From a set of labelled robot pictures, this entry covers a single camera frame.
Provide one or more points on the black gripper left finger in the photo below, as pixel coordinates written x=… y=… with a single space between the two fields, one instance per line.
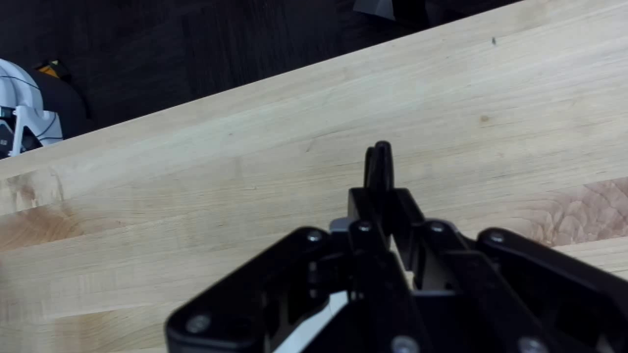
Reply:
x=261 y=287

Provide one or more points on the white blue mobile robot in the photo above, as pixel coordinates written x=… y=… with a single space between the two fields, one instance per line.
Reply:
x=20 y=89

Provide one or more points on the small orange floor object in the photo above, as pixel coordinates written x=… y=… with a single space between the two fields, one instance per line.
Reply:
x=50 y=67

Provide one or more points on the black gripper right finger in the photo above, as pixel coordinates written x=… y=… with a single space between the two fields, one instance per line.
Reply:
x=522 y=294

